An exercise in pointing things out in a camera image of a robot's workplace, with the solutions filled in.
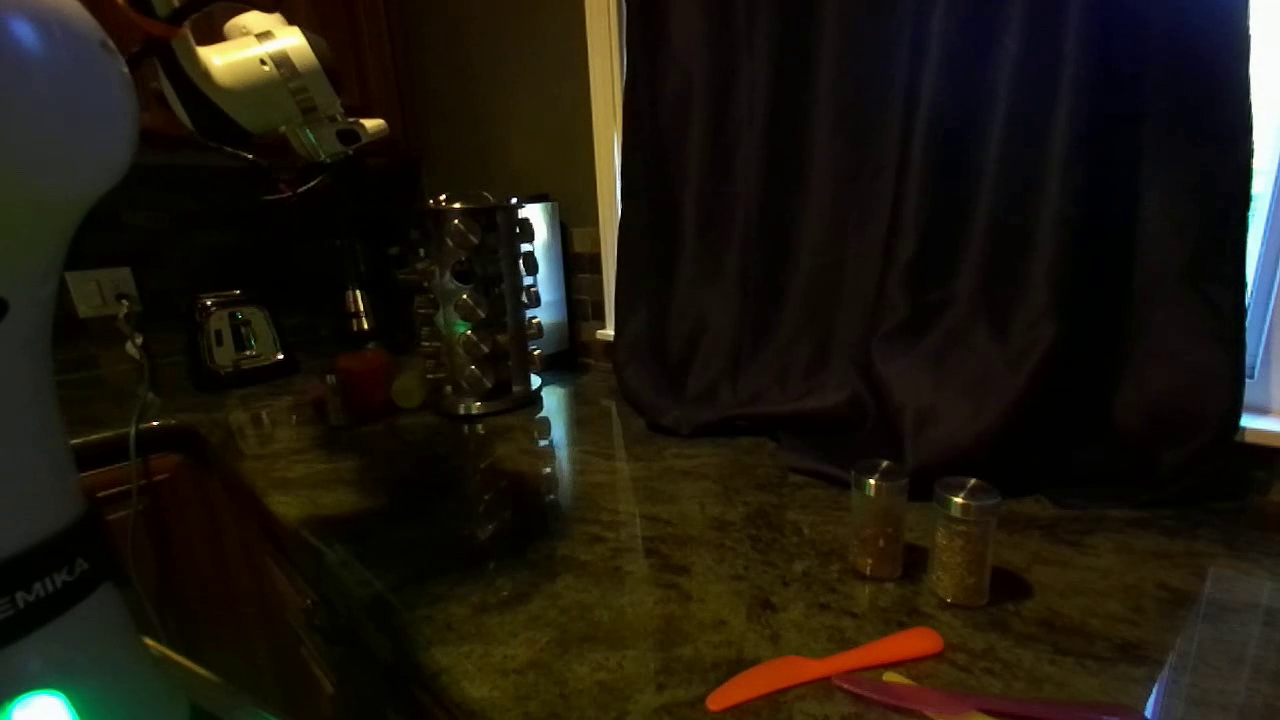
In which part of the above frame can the chrome revolving spice rack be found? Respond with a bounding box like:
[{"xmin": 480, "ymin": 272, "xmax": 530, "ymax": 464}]
[{"xmin": 403, "ymin": 192, "xmax": 547, "ymax": 426}]

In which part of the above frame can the glass spice bottle metal cap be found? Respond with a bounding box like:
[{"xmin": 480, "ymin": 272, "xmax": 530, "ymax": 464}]
[
  {"xmin": 850, "ymin": 457, "xmax": 914, "ymax": 586},
  {"xmin": 930, "ymin": 474, "xmax": 1005, "ymax": 612}
]

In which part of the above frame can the stainless steel toaster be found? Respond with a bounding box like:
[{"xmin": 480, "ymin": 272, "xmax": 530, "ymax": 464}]
[{"xmin": 513, "ymin": 197, "xmax": 578, "ymax": 368}]

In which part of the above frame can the red plastic cup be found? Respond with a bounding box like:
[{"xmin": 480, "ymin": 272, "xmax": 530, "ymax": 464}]
[{"xmin": 332, "ymin": 343, "xmax": 391, "ymax": 416}]

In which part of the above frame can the glass shaker metal cap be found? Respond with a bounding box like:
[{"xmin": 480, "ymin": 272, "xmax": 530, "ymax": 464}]
[{"xmin": 339, "ymin": 281, "xmax": 382, "ymax": 354}]

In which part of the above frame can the dark window curtain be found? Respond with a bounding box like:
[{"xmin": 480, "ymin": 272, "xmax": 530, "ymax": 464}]
[{"xmin": 613, "ymin": 0, "xmax": 1256, "ymax": 508}]

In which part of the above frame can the orange plastic spatula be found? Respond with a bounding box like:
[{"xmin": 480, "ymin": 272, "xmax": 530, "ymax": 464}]
[{"xmin": 699, "ymin": 625, "xmax": 953, "ymax": 718}]

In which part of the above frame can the silver toaster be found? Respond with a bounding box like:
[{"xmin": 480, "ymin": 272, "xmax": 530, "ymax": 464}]
[{"xmin": 191, "ymin": 288, "xmax": 294, "ymax": 384}]

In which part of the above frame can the purple plastic spatula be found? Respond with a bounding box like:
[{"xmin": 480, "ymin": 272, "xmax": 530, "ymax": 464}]
[{"xmin": 833, "ymin": 669, "xmax": 1143, "ymax": 720}]

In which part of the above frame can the wooden base cabinet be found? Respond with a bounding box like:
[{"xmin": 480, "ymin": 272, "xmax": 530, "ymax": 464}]
[{"xmin": 77, "ymin": 446, "xmax": 338, "ymax": 720}]

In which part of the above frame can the clear plastic container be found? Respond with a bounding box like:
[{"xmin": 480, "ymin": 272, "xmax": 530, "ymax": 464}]
[{"xmin": 1139, "ymin": 555, "xmax": 1280, "ymax": 720}]

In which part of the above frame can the dark wooden wall cabinet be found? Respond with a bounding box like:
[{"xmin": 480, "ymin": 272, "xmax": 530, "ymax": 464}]
[{"xmin": 77, "ymin": 0, "xmax": 413, "ymax": 158}]

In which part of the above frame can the thin white power cable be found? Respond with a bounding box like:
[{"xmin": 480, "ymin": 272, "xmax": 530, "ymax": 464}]
[{"xmin": 118, "ymin": 298, "xmax": 164, "ymax": 464}]

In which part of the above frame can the white wall outlet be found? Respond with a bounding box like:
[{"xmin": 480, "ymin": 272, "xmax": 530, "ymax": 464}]
[{"xmin": 61, "ymin": 263, "xmax": 144, "ymax": 326}]

